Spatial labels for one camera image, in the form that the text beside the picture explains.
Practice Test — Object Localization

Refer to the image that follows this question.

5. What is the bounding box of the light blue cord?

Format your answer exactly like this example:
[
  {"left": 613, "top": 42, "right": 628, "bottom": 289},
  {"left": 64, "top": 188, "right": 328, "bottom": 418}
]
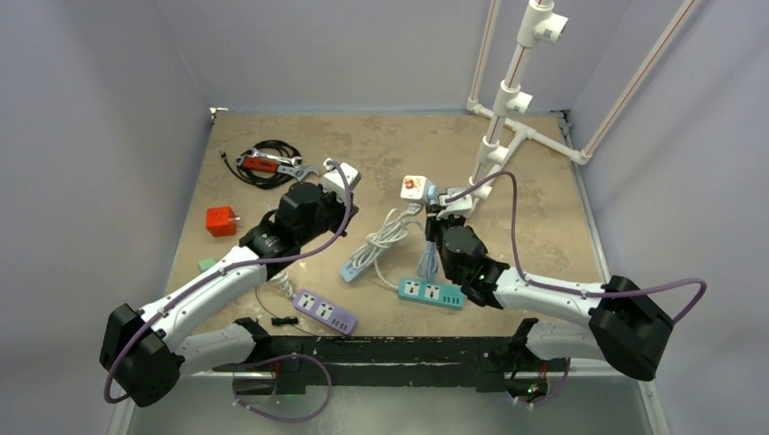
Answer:
[{"left": 415, "top": 186, "right": 443, "bottom": 284}]

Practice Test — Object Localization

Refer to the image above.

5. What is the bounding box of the white cube power socket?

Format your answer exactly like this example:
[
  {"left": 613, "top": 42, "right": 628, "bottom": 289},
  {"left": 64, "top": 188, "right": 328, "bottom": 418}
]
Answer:
[{"left": 400, "top": 175, "right": 430, "bottom": 203}]

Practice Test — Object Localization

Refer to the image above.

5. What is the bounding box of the white power cord bundle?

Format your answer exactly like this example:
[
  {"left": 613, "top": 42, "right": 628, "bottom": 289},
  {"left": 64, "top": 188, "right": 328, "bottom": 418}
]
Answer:
[{"left": 349, "top": 202, "right": 424, "bottom": 289}]

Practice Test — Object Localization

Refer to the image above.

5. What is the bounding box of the red cube socket adapter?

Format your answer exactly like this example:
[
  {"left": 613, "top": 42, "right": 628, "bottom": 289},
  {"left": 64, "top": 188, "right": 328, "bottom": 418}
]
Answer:
[{"left": 205, "top": 206, "right": 242, "bottom": 237}]

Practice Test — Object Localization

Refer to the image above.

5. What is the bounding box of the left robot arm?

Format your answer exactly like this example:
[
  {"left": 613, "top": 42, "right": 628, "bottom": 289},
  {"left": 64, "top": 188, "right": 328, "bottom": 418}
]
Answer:
[{"left": 99, "top": 173, "right": 360, "bottom": 407}]

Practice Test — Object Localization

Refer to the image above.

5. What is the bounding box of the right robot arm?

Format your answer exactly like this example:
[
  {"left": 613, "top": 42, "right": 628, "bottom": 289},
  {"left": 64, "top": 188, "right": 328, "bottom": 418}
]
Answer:
[{"left": 425, "top": 205, "right": 674, "bottom": 382}]

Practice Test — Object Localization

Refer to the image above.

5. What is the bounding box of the teal power strip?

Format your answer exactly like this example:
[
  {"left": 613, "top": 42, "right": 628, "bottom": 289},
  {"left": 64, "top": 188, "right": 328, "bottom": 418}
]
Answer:
[{"left": 398, "top": 278, "right": 465, "bottom": 310}]

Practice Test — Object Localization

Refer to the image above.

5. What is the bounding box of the light blue power strip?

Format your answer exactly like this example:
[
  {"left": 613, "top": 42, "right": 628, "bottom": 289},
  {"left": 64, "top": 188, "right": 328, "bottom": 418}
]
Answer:
[{"left": 339, "top": 256, "right": 371, "bottom": 283}]

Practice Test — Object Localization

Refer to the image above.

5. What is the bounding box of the purple power strip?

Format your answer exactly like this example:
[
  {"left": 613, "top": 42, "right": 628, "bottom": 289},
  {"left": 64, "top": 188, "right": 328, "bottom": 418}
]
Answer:
[{"left": 292, "top": 290, "right": 357, "bottom": 336}]

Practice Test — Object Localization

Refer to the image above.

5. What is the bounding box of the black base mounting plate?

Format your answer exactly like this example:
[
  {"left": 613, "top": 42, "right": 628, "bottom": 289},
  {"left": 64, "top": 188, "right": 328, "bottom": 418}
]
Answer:
[{"left": 216, "top": 336, "right": 566, "bottom": 394}]

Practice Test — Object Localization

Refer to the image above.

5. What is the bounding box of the green block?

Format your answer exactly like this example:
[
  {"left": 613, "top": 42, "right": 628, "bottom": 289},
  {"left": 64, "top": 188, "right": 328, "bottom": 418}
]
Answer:
[{"left": 197, "top": 257, "right": 218, "bottom": 273}]

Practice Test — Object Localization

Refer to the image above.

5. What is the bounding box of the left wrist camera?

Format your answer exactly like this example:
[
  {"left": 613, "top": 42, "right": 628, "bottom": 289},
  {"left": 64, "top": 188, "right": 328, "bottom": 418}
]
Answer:
[{"left": 321, "top": 159, "right": 362, "bottom": 198}]

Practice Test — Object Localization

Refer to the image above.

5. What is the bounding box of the red handled adjustable wrench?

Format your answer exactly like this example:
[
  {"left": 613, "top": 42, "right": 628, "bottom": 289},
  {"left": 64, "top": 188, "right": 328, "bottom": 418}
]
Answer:
[{"left": 235, "top": 149, "right": 320, "bottom": 181}]

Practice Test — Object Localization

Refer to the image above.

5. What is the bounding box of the coiled black cable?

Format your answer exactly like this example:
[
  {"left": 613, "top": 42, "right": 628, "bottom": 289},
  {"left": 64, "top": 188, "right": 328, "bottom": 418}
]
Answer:
[{"left": 220, "top": 140, "right": 303, "bottom": 191}]

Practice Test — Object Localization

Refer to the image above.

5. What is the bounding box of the white cord of purple strip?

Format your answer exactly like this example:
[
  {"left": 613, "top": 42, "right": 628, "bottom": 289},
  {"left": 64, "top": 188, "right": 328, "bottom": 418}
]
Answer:
[{"left": 270, "top": 271, "right": 298, "bottom": 302}]

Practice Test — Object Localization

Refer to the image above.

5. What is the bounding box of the white PVC pipe frame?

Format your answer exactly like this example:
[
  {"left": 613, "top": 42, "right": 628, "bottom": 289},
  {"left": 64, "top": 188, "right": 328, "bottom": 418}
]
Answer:
[{"left": 460, "top": 0, "right": 701, "bottom": 205}]

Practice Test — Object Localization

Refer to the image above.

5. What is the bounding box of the small black connector wire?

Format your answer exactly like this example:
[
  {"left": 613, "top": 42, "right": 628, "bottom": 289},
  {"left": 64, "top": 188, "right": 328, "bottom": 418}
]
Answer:
[{"left": 252, "top": 287, "right": 337, "bottom": 334}]

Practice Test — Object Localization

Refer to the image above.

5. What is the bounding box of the aluminium frame rail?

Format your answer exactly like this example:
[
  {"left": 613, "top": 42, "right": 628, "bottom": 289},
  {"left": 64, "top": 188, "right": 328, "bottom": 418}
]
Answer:
[{"left": 108, "top": 335, "right": 668, "bottom": 435}]

